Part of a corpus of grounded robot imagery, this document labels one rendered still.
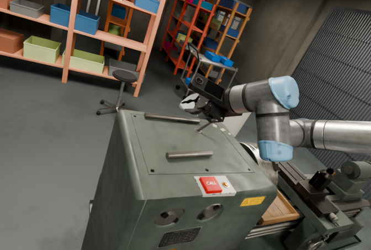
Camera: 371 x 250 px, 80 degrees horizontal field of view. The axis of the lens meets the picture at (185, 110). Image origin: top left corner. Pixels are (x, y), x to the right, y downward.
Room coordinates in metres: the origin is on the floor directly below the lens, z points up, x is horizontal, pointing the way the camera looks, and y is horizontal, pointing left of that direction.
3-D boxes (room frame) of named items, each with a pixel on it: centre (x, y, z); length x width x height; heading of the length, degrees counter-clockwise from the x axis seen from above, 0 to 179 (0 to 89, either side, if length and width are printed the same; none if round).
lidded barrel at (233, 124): (3.69, -0.81, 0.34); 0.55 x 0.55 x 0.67
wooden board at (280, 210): (1.13, -0.64, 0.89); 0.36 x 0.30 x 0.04; 32
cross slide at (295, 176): (1.30, -0.94, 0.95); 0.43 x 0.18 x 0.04; 32
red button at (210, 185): (0.58, -0.17, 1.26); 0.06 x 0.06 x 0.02; 32
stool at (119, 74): (2.81, 0.92, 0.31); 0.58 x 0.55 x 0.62; 20
